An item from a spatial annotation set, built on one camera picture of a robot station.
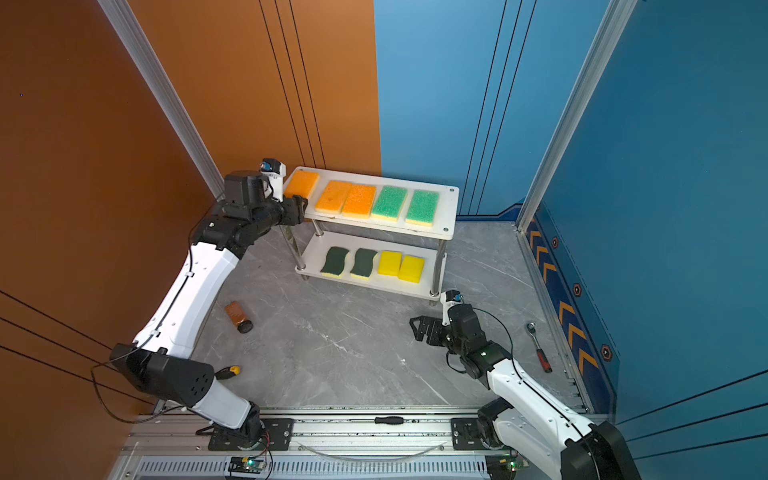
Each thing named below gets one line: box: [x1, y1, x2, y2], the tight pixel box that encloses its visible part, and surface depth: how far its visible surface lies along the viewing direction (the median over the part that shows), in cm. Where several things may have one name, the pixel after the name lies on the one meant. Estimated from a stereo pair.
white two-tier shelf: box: [284, 166, 460, 305], surface depth 81 cm
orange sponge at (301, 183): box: [284, 170, 320, 199], surface depth 78 cm
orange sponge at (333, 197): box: [315, 180, 352, 214], surface depth 79 cm
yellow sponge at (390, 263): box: [378, 250, 403, 277], surface depth 100 cm
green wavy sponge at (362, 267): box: [350, 248, 378, 280], surface depth 99 cm
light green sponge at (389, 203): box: [371, 186, 407, 222], surface depth 77 cm
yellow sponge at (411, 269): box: [398, 255, 426, 284], surface depth 98 cm
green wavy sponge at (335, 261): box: [320, 246, 349, 278], surface depth 100 cm
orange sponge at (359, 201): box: [342, 184, 376, 219], surface depth 77 cm
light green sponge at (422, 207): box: [406, 190, 439, 227], surface depth 76 cm
